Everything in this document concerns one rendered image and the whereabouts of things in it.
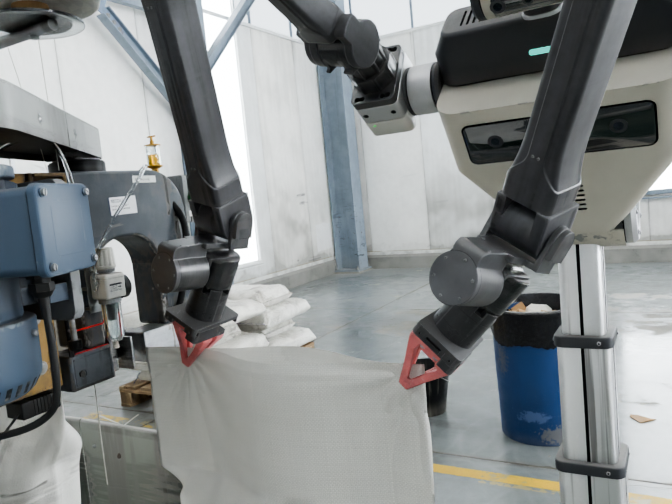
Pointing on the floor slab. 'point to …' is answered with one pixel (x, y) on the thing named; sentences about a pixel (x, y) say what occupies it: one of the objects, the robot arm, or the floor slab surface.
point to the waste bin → (529, 371)
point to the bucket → (437, 398)
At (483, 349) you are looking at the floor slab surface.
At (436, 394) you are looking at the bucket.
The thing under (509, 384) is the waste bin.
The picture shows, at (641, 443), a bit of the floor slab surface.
